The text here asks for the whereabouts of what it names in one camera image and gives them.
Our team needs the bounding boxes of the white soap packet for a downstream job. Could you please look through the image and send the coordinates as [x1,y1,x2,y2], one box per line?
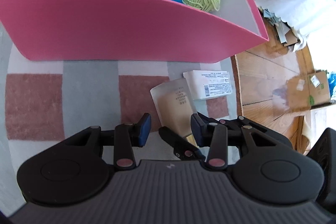
[183,70,232,100]

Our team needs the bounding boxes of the cardboard scraps under bed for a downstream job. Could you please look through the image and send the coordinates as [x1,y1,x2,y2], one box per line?
[258,7,300,47]

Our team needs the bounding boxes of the brown cardboard box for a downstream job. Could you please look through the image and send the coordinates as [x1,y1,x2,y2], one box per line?
[286,71,331,110]

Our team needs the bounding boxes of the white bed skirt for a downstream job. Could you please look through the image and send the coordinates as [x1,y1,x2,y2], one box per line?
[255,0,335,51]

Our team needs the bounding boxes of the checkered floor rug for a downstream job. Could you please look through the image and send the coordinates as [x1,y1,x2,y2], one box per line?
[1,30,242,216]

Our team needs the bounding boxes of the pink cardboard box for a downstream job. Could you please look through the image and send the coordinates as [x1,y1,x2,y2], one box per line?
[1,0,268,63]

